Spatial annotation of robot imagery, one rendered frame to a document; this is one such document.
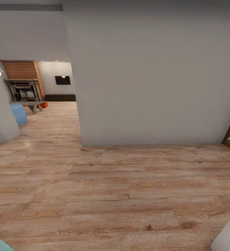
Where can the coffee table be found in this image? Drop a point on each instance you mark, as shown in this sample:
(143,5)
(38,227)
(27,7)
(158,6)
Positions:
(30,104)

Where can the sofa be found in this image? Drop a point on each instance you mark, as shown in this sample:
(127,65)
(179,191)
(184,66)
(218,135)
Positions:
(19,113)

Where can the cabinet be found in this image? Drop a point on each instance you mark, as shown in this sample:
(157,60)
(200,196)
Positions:
(60,97)

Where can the storage box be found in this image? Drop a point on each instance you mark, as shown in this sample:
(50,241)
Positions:
(43,105)

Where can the wall mounted tv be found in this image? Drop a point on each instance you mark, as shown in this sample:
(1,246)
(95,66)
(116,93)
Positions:
(62,80)

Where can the wood fireplace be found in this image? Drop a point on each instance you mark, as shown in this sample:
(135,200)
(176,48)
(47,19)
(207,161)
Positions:
(24,89)

